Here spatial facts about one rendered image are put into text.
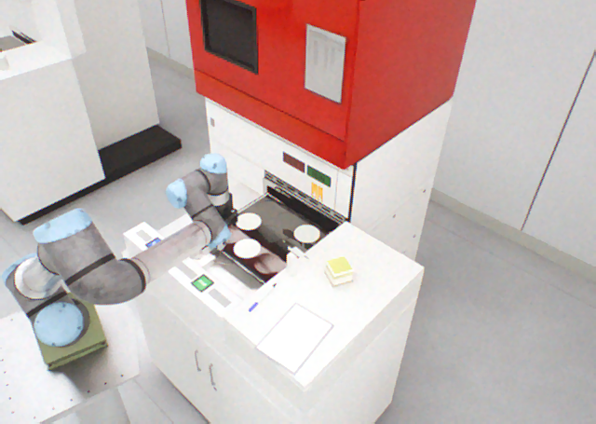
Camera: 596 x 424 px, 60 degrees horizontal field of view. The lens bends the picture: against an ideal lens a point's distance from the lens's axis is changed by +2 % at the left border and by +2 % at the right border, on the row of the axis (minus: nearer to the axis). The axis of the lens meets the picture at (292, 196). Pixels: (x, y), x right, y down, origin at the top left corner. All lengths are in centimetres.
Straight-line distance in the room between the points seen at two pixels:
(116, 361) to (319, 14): 124
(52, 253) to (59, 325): 41
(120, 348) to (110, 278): 66
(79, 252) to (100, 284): 8
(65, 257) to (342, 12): 97
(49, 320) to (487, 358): 209
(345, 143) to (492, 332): 162
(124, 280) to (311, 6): 95
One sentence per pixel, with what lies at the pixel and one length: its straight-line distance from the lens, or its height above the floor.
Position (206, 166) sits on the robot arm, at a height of 140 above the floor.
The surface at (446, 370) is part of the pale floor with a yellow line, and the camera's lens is 280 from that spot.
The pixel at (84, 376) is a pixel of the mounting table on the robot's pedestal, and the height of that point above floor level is 82.
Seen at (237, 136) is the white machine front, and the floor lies 107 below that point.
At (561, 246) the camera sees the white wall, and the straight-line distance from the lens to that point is 346.
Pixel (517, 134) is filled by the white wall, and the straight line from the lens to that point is 321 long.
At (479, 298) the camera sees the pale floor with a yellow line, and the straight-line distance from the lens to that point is 314.
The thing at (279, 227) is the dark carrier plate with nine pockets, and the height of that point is 90.
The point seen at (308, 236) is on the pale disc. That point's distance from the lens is 199.
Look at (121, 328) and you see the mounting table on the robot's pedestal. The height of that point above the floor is 82.
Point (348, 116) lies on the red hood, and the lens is 166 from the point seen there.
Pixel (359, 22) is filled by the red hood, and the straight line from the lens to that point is 154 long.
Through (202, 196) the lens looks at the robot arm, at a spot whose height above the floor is 135.
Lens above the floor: 227
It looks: 39 degrees down
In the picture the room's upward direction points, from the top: 1 degrees clockwise
